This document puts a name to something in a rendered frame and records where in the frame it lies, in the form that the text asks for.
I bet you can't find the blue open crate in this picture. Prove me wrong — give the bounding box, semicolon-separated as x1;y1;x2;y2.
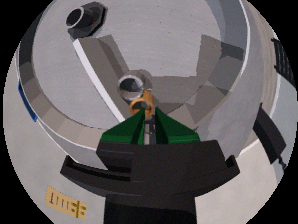
18;77;37;122

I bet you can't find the bronze bushing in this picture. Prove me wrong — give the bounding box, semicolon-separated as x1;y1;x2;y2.
129;90;154;119

